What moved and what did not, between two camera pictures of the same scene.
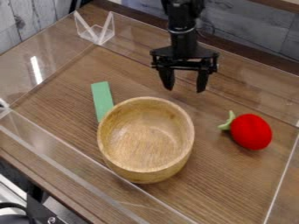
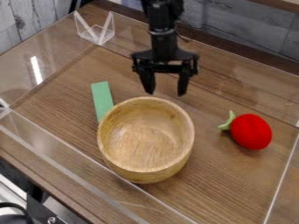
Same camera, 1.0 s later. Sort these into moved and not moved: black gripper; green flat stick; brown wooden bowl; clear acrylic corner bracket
Moved: black gripper
Not moved: green flat stick; clear acrylic corner bracket; brown wooden bowl
